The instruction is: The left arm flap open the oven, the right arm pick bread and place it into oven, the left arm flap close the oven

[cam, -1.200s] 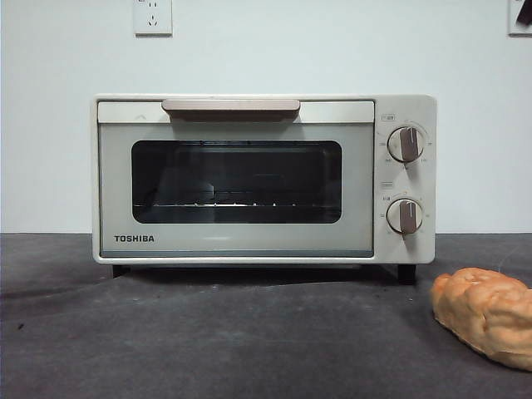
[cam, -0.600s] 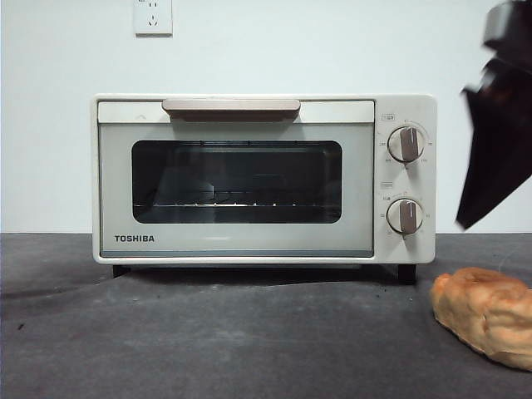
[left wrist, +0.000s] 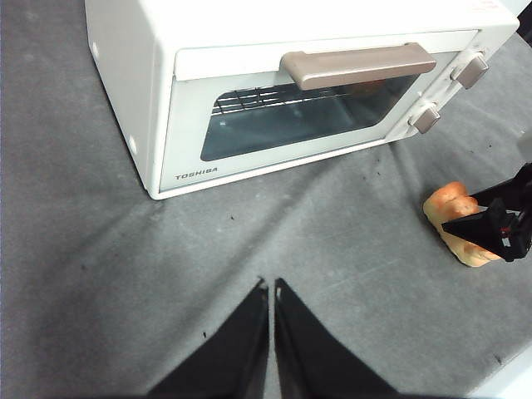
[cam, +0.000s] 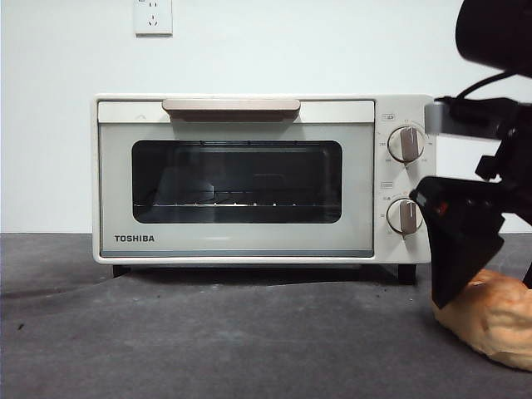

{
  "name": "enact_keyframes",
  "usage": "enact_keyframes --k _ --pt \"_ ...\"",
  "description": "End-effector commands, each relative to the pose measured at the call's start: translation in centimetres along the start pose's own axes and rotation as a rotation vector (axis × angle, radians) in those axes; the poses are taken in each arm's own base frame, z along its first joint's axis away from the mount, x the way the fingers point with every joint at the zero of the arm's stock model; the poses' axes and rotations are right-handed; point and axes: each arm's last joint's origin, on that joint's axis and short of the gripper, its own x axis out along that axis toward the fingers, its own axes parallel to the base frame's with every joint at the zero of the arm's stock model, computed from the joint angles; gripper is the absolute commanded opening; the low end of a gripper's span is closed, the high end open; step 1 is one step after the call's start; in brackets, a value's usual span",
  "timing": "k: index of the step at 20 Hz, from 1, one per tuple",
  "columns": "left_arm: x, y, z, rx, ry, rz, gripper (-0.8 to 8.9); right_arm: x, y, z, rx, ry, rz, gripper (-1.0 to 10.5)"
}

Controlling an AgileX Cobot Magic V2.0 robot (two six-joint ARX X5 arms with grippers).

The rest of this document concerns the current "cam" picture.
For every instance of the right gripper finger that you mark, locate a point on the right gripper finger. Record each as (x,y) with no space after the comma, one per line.
(461,241)
(528,270)

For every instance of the golden orange bread loaf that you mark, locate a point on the golden orange bread loaf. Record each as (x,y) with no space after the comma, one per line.
(490,328)

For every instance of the cream Toshiba toaster oven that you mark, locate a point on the cream Toshiba toaster oven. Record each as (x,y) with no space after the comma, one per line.
(237,239)

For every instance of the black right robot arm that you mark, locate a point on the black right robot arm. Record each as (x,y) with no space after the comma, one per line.
(498,33)

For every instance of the cream oven dial knob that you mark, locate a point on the cream oven dial knob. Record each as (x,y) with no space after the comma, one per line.
(401,218)
(405,144)

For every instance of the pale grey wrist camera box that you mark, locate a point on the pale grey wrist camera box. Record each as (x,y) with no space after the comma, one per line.
(438,118)

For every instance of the white wall socket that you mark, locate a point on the white wall socket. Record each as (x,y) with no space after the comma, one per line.
(152,18)

